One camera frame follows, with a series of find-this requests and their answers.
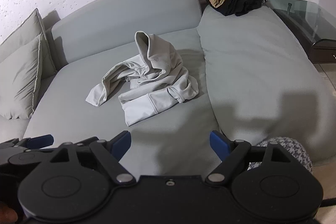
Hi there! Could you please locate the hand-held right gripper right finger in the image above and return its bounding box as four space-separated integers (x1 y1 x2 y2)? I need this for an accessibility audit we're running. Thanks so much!
205 130 292 186

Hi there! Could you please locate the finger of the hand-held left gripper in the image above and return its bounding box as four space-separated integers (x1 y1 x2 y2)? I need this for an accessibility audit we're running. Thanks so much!
18 134 55 149

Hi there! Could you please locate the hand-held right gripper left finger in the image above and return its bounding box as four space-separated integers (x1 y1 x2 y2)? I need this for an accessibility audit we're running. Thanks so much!
50 131 137 185

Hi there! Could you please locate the white t-shirt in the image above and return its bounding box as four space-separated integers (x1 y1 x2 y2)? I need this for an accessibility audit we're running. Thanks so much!
85 31 199 127

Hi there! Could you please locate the person's patterned trouser leg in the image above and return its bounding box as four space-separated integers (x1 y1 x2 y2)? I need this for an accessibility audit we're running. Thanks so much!
248 136 314 174

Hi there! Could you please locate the grey sofa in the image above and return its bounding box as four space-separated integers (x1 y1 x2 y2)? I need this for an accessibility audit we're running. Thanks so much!
0 0 336 177

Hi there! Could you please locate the small grey piped pillow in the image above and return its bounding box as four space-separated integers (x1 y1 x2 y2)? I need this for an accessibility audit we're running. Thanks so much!
0 8 57 80

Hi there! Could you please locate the dark wooden drawer unit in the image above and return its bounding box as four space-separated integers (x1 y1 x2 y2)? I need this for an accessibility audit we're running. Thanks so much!
306 39 336 65

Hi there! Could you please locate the glass table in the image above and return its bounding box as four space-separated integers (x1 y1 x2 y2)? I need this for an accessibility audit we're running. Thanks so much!
262 0 336 43

